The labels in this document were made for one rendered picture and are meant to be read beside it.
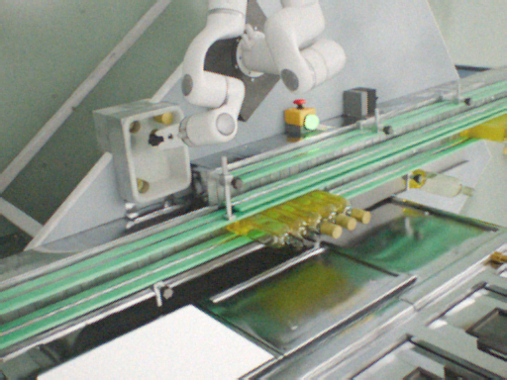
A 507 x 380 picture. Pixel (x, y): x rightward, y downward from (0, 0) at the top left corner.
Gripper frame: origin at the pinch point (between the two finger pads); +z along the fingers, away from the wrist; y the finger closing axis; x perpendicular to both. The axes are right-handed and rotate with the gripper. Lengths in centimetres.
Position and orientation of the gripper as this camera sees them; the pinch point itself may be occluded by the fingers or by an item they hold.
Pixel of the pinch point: (161, 138)
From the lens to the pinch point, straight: 155.5
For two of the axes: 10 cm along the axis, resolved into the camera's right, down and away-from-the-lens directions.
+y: 7.5, -2.9, 5.9
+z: -6.1, 0.3, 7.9
